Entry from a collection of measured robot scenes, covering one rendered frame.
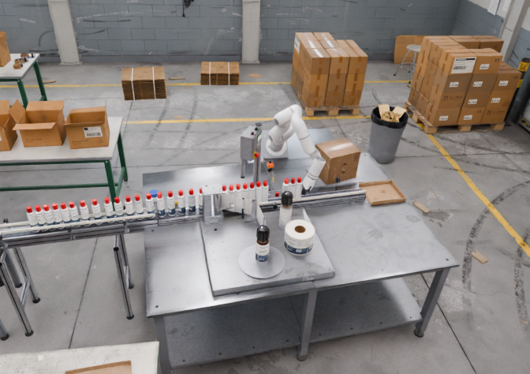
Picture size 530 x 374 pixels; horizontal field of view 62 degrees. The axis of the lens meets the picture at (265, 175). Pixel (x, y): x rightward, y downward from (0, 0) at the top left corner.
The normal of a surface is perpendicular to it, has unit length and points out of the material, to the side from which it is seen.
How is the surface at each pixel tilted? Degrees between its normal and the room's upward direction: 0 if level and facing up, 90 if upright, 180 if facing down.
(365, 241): 0
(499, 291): 0
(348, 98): 90
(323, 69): 91
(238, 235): 0
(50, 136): 89
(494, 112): 87
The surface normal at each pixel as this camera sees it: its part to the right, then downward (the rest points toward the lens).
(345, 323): 0.04, -0.83
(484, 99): 0.21, 0.57
